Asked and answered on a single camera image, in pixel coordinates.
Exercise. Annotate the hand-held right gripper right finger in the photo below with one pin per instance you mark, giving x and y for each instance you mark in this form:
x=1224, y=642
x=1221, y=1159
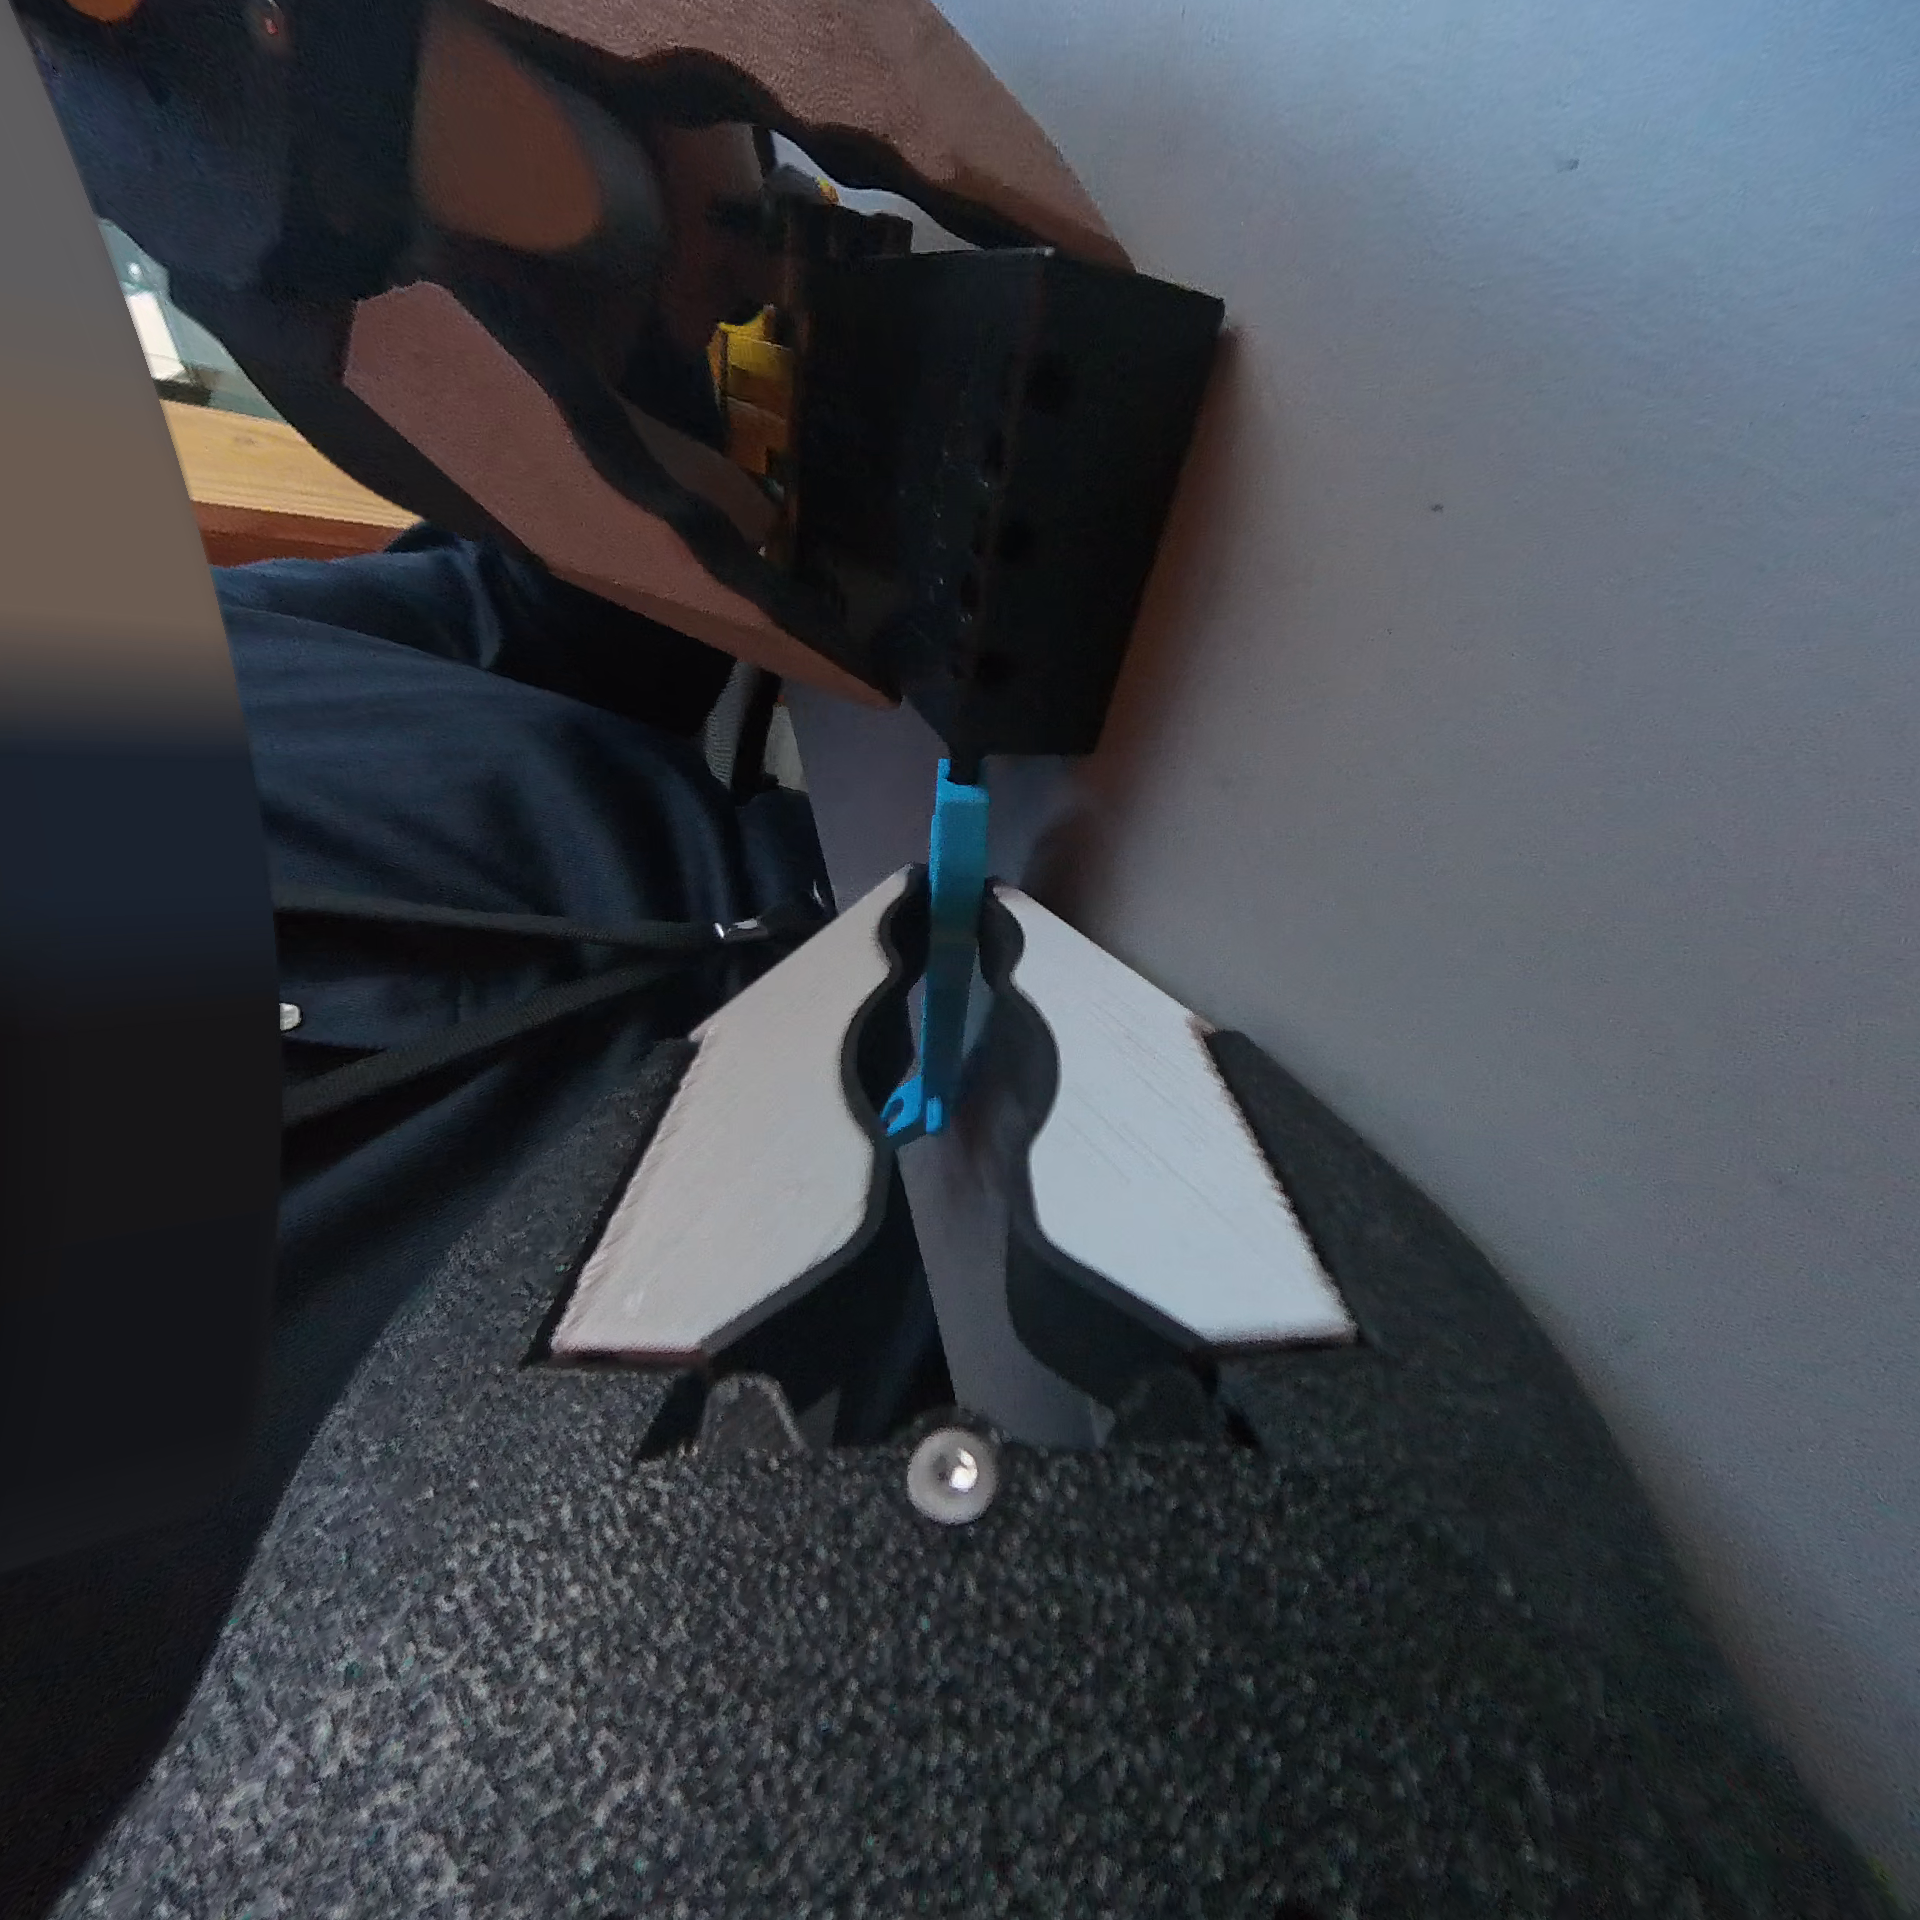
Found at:
x=1170, y=1186

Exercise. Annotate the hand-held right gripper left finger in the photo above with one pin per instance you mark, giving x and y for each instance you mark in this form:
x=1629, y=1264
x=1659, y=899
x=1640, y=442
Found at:
x=735, y=1201

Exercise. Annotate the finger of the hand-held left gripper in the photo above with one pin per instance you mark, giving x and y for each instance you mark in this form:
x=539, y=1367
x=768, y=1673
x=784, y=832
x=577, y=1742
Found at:
x=495, y=437
x=872, y=76

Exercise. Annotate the blue plastic lever tool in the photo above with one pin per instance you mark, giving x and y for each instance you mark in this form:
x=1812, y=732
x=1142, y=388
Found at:
x=959, y=899

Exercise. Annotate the black controller box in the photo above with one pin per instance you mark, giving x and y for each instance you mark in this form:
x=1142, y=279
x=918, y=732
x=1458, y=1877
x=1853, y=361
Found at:
x=1049, y=494

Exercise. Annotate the grey desk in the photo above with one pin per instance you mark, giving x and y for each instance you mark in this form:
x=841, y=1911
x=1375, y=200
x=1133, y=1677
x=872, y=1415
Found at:
x=1501, y=750

